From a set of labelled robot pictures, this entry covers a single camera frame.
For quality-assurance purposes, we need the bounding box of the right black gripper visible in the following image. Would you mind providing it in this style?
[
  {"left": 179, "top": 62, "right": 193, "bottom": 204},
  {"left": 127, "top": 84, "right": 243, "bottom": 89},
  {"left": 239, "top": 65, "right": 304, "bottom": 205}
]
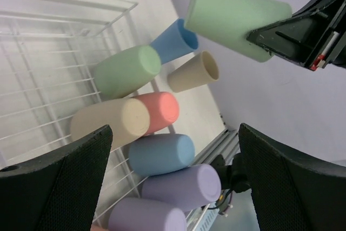
[{"left": 247, "top": 0, "right": 345, "bottom": 71}]

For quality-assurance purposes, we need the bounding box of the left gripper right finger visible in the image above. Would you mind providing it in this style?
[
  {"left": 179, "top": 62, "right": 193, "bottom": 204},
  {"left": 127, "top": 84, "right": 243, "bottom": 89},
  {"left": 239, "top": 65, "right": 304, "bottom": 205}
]
[{"left": 238, "top": 123, "right": 345, "bottom": 230}]

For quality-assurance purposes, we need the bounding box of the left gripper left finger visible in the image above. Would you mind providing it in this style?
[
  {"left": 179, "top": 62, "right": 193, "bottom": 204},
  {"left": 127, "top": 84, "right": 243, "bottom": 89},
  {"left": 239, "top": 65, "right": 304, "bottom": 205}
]
[{"left": 1, "top": 126, "right": 113, "bottom": 230}]

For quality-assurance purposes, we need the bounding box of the green cup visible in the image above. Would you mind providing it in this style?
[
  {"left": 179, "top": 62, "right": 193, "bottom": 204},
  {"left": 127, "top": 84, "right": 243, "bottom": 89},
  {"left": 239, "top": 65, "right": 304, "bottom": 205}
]
[
  {"left": 94, "top": 45, "right": 161, "bottom": 99},
  {"left": 184, "top": 0, "right": 292, "bottom": 63}
]

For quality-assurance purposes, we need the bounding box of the beige cup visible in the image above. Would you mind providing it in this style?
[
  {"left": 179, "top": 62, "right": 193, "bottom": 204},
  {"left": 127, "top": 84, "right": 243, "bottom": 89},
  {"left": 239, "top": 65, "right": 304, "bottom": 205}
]
[
  {"left": 167, "top": 51, "right": 219, "bottom": 93},
  {"left": 70, "top": 98, "right": 150, "bottom": 150}
]

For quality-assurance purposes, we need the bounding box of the light blue cup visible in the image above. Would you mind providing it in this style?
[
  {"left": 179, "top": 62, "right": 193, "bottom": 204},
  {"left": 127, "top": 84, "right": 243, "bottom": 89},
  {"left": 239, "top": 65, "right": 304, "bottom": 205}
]
[{"left": 129, "top": 134, "right": 195, "bottom": 177}]

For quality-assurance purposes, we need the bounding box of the pink cup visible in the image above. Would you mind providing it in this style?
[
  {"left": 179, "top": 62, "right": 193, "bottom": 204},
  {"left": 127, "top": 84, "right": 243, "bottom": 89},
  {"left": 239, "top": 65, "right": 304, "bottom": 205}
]
[
  {"left": 90, "top": 225, "right": 108, "bottom": 231},
  {"left": 134, "top": 91, "right": 179, "bottom": 135}
]

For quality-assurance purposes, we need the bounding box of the pink cup front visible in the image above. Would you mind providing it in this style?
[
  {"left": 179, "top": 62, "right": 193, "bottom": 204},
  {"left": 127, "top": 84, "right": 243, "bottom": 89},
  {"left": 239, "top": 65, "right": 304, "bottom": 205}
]
[{"left": 90, "top": 225, "right": 108, "bottom": 231}]

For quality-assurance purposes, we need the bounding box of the small purple cup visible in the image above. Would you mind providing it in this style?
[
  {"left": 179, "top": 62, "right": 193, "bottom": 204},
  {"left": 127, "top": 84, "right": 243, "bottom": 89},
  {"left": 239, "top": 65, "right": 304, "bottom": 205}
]
[{"left": 108, "top": 197, "right": 187, "bottom": 231}]

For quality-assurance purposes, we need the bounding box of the large purple cup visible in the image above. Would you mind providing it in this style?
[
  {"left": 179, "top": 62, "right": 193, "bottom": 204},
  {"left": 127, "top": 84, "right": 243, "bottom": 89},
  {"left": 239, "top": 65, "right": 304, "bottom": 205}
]
[{"left": 142, "top": 164, "right": 222, "bottom": 212}]

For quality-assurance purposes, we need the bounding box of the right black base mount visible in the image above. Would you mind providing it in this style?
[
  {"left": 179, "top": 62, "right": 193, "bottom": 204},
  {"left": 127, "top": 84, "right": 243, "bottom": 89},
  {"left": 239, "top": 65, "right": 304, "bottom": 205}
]
[{"left": 210, "top": 153, "right": 251, "bottom": 193}]

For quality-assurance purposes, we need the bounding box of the aluminium front rail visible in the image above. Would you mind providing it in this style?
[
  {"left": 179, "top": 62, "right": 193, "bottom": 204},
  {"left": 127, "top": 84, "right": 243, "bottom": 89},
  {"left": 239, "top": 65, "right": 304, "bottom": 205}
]
[{"left": 192, "top": 129, "right": 240, "bottom": 165}]

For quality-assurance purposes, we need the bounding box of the clear wire dish rack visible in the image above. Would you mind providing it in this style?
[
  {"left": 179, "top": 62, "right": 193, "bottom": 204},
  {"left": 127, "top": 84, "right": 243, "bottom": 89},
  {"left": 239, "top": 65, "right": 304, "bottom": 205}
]
[{"left": 0, "top": 0, "right": 217, "bottom": 231}]

